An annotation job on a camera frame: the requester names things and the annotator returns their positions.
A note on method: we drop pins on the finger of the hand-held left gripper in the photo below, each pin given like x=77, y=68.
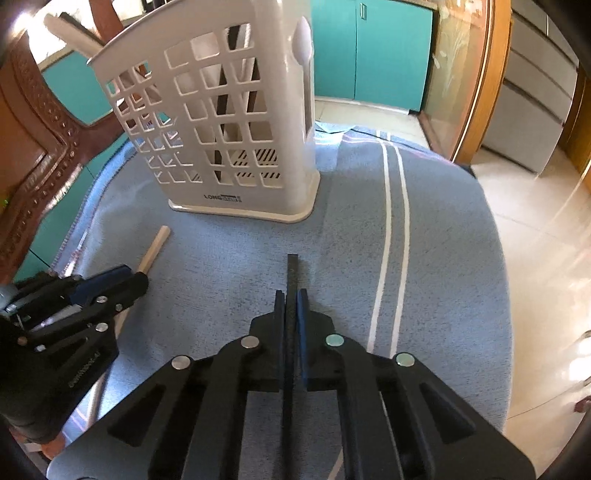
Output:
x=131, y=288
x=104, y=279

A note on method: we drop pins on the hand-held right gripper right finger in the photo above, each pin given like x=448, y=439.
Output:
x=302, y=323

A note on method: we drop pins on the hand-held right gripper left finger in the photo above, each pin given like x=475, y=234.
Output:
x=280, y=323

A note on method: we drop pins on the light wooden chopstick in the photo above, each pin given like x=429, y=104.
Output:
x=154, y=249

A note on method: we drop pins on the smooth black chopstick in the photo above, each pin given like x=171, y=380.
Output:
x=292, y=277

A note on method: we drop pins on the cream chopstick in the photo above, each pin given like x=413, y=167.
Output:
x=69, y=30

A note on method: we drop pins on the white plastic utensil basket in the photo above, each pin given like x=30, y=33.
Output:
x=277, y=14

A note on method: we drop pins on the blue striped towel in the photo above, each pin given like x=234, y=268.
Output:
x=438, y=277

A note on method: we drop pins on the carved wooden chair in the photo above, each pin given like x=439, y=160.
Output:
x=27, y=138

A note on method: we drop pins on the teal cabinet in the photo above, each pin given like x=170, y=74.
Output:
x=392, y=50

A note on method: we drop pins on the wooden framed glass door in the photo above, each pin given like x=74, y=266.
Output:
x=489, y=92

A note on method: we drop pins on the grey drawer cabinet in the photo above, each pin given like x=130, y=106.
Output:
x=526, y=115

